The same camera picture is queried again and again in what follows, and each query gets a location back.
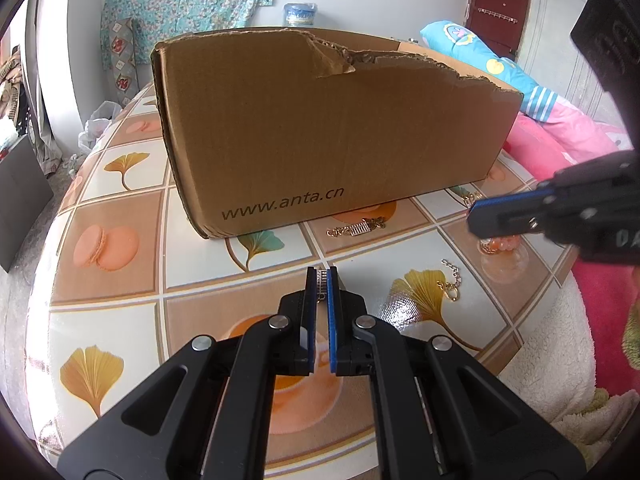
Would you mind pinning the brown cardboard box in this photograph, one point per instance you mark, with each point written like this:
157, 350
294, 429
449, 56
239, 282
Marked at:
325, 135

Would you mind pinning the pink floral blanket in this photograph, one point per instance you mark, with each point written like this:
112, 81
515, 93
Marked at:
600, 310

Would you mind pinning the white door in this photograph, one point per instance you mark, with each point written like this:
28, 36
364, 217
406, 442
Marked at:
555, 35

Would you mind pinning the red flower patterned cushion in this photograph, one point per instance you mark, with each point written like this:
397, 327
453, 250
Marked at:
122, 60

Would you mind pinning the pile of household clutter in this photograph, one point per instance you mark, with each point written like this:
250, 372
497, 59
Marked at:
10, 85

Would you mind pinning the white plastic bag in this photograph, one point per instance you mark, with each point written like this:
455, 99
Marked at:
100, 125

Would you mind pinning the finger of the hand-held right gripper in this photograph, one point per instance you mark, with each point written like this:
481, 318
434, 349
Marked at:
500, 221
505, 200

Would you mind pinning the green shaggy cloth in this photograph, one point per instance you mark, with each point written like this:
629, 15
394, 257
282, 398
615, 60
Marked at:
632, 335

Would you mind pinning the grey curtain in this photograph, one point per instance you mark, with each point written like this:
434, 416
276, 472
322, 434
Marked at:
45, 85

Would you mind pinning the white fluffy blanket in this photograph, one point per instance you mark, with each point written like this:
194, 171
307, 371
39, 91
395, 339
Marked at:
550, 360

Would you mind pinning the blue water jug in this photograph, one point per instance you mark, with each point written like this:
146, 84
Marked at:
300, 15

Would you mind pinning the blue cartoon pillow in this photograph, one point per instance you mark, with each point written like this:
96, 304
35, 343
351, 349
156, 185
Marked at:
480, 60

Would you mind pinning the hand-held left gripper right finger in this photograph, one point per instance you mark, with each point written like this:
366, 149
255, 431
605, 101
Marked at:
334, 330

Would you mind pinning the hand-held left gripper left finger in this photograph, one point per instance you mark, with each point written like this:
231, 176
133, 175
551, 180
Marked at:
311, 290

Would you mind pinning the dark grey cabinet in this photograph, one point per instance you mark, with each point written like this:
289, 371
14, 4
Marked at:
20, 200

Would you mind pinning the ginkgo print tablecloth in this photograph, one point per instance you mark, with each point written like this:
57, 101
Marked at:
115, 245

